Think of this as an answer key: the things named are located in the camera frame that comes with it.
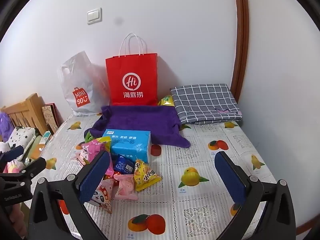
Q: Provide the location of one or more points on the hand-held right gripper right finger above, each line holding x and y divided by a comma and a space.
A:
230, 177

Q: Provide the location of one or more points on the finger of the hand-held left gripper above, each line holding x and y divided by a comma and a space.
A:
12, 153
33, 167

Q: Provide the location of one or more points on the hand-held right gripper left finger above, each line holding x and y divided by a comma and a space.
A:
95, 175

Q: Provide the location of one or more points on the pink panda snack bag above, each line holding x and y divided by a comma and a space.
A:
103, 195

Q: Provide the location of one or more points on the pink peach bread packet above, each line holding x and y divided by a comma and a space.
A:
125, 186

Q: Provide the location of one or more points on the white spotted pillow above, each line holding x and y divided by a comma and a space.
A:
21, 135

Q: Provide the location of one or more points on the pink cartoon snack packet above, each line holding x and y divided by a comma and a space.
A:
87, 152

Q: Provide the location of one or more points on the purple plush toy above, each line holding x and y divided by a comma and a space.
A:
5, 126

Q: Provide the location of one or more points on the dark blue snack packet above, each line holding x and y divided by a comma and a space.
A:
122, 165

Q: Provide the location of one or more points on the teal packet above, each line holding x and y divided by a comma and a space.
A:
45, 138

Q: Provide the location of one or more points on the pink yellow-edged snack packet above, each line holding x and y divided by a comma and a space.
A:
105, 142

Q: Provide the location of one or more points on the fruit print tablecloth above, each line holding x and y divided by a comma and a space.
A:
200, 155

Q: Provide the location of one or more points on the wooden headboard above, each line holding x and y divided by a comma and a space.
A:
25, 110

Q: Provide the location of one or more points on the blue tissue pack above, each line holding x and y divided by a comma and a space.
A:
130, 142

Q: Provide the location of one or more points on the patterned gift box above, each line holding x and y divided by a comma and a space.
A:
50, 117

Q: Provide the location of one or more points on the purple towel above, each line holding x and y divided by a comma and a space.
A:
140, 117

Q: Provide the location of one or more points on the grey checked folded cloth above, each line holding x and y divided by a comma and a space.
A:
202, 102

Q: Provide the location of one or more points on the white plastic bag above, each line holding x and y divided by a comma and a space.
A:
75, 80

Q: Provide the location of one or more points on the yellow green snack packet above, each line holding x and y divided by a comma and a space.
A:
166, 101

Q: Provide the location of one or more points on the red paper bag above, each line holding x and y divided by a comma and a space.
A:
132, 67

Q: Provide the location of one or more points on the brown wooden door frame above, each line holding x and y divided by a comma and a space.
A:
241, 30

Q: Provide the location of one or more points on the white light switch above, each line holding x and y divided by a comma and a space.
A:
94, 15

